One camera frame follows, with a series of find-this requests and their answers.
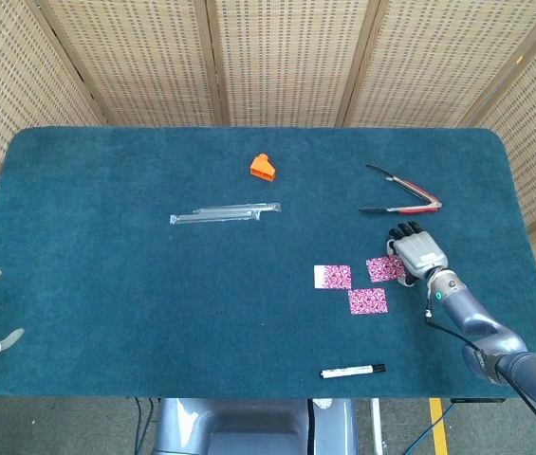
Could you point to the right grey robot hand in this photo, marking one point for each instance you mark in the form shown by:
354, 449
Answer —
419, 253

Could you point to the pink patterned card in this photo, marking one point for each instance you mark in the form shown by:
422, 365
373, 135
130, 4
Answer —
381, 269
367, 302
336, 277

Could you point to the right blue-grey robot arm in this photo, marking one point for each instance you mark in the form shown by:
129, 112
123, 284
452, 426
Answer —
462, 308

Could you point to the white black marker pen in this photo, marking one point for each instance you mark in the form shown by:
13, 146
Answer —
348, 372

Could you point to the black bar under table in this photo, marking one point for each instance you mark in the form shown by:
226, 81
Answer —
478, 400

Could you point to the blue plush table cover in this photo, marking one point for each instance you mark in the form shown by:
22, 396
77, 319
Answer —
153, 294

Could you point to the yellow floor tape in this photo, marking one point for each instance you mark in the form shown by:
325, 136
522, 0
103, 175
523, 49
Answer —
439, 426

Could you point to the orange plastic block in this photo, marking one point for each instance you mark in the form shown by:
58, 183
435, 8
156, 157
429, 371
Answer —
262, 168

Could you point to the clear wrapped plastic straw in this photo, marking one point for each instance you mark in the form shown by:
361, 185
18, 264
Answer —
239, 207
215, 219

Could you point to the blue-grey robot torso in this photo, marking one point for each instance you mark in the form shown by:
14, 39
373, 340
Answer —
248, 426

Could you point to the white metal post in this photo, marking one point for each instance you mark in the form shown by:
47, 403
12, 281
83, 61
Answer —
376, 426

